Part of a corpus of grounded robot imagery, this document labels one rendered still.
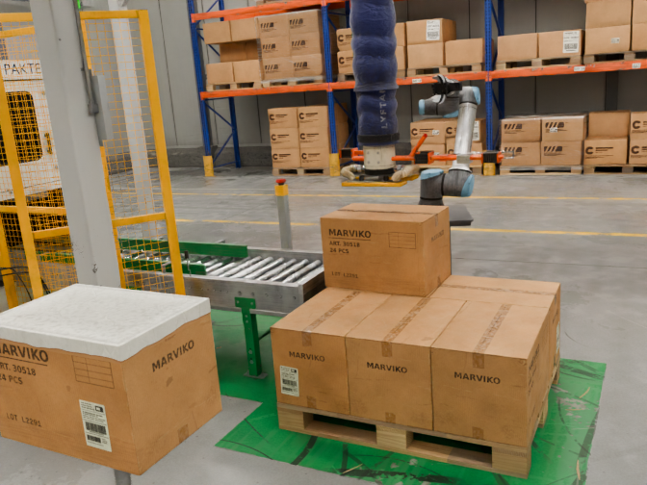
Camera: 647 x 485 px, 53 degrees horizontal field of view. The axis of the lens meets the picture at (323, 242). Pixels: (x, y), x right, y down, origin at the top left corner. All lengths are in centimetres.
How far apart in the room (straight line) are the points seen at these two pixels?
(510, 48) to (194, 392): 905
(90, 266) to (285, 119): 892
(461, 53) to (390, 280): 759
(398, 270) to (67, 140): 173
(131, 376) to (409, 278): 187
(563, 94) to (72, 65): 956
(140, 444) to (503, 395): 150
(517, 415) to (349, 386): 75
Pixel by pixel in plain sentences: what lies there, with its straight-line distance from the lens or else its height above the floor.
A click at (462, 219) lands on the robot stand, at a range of 419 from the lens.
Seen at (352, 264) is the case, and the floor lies 69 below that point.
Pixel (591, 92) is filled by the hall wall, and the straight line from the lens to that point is 1177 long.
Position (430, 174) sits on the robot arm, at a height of 103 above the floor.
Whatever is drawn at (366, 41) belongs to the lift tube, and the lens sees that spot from 341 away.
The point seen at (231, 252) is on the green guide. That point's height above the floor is 59.
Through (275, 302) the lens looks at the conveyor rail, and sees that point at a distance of 365.
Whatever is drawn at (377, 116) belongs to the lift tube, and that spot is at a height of 147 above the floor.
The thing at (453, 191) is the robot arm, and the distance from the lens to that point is 427.
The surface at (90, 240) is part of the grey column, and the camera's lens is 328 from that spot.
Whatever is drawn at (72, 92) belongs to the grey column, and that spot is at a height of 170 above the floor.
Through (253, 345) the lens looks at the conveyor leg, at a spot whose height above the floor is 20.
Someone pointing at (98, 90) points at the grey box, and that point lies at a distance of 329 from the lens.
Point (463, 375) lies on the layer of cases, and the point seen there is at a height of 43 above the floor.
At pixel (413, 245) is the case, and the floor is 82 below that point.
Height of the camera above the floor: 168
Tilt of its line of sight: 14 degrees down
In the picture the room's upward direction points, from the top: 4 degrees counter-clockwise
